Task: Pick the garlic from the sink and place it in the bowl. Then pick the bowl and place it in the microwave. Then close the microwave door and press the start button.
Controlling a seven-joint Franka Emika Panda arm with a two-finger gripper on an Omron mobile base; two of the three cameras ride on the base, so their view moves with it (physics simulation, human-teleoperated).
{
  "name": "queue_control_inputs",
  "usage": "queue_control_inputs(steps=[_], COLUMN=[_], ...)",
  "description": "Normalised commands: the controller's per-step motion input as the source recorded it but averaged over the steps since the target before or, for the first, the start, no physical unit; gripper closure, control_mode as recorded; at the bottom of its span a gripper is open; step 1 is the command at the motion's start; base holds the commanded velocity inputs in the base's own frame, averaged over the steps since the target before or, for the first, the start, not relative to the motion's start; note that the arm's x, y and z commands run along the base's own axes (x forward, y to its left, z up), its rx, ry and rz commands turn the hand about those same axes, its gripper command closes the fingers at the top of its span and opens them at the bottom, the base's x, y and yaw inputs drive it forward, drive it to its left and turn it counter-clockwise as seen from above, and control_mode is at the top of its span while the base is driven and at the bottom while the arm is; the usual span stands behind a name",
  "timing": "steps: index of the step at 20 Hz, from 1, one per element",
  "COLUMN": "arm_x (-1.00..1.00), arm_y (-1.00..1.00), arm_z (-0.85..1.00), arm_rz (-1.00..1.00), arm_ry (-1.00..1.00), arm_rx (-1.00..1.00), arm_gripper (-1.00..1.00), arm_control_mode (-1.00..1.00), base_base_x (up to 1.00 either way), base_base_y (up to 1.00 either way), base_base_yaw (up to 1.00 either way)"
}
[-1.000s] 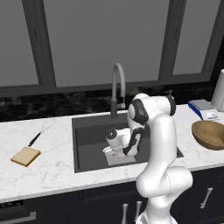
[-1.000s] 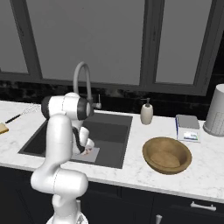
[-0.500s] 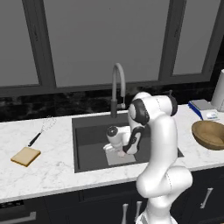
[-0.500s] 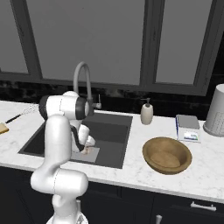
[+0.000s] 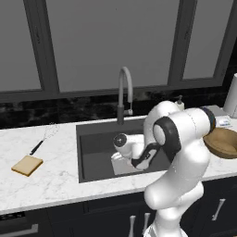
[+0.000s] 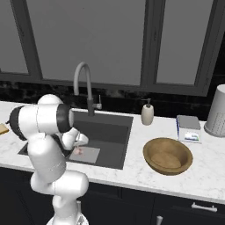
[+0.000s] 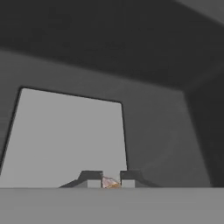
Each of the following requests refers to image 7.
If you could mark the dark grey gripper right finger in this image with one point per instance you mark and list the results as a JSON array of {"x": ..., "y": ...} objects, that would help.
[{"x": 130, "y": 175}]

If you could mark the pale garlic bulb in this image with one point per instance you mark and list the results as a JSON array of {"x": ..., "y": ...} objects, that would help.
[{"x": 109, "y": 183}]

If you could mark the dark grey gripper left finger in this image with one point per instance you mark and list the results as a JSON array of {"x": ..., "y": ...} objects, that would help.
[{"x": 90, "y": 175}]

